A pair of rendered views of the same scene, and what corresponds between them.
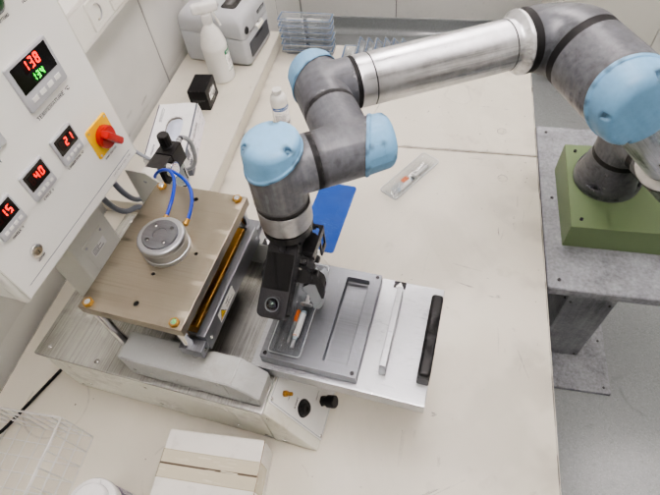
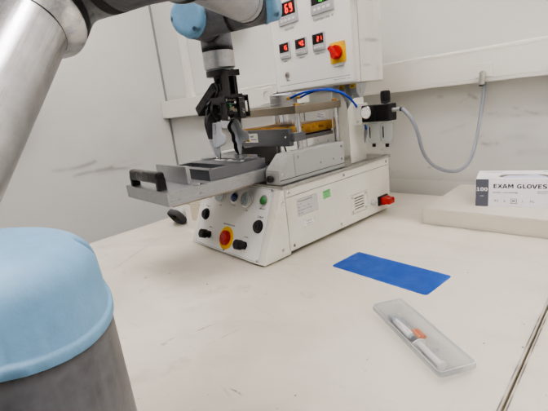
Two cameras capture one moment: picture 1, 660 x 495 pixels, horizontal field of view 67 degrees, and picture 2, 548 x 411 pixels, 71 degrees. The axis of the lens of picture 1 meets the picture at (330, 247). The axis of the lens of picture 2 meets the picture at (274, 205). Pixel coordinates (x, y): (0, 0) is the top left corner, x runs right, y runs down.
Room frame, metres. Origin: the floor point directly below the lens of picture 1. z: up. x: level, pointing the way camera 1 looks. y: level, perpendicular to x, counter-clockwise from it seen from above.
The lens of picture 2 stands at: (1.00, -0.78, 1.12)
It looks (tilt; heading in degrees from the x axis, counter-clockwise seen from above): 15 degrees down; 118
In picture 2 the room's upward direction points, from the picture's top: 7 degrees counter-clockwise
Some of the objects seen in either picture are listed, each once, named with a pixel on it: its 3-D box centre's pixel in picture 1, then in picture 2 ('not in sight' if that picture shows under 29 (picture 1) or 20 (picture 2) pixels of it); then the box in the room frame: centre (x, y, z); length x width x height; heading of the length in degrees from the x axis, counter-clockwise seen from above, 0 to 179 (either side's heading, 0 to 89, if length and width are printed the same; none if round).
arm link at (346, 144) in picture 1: (346, 141); (203, 18); (0.49, -0.04, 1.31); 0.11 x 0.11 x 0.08; 12
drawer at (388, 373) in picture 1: (351, 325); (200, 174); (0.40, -0.02, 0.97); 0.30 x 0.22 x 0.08; 68
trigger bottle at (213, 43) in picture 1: (214, 41); not in sight; (1.46, 0.27, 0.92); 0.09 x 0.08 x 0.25; 101
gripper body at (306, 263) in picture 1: (294, 242); (225, 96); (0.46, 0.05, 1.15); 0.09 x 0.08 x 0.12; 158
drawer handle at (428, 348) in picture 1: (430, 338); (146, 178); (0.35, -0.15, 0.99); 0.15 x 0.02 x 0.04; 158
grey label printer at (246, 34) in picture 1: (226, 25); not in sight; (1.62, 0.25, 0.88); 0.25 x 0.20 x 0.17; 67
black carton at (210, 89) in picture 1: (202, 91); not in sight; (1.34, 0.33, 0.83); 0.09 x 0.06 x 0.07; 167
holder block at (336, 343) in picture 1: (324, 316); (215, 166); (0.42, 0.03, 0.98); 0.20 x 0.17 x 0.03; 158
